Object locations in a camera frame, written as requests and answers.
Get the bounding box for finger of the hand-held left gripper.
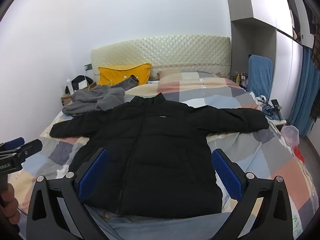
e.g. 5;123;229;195
0;137;25;153
17;139;43;160

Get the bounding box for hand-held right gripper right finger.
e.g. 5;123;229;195
211;148;293;240

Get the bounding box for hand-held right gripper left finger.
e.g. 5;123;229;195
26;148;110;240

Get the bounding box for black puffer jacket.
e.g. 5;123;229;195
49;92;270;217

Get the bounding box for person's left hand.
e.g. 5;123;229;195
0;184;20;225

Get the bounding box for wooden nightstand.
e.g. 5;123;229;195
61;81;98;107

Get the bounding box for white side table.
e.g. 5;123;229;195
267;119;287;127

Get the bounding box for grey fleece garment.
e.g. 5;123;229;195
62;84;125;117

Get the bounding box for clear plastic bag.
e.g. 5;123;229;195
281;125;300;147

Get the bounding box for red item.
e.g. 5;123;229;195
294;145;305;162

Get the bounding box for blue-grey bed sheet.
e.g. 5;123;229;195
84;204;237;240

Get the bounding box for black bag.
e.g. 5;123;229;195
71;75;93;90

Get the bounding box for checkered duvet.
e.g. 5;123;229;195
7;71;320;240

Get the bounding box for black tripod stand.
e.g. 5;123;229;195
271;99;284;120

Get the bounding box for row of small bottles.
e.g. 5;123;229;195
229;72;249;87

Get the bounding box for dark grey garment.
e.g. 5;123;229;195
110;75;139;90

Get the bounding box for yellow pillow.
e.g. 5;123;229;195
97;63;152;87

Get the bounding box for blue curtain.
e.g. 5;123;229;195
289;46;320;138

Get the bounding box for pink floral pillow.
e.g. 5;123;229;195
157;70;180;80

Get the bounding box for grey and white wardrobe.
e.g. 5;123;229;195
223;0;313;128

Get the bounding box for cream quilted headboard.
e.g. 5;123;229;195
90;36;231;83

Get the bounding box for brown plaid hanging garment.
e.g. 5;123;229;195
309;34;320;127

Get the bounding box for black hanging garment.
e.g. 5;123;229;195
301;0;315;48

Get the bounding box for black cables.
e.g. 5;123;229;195
256;95;272;110

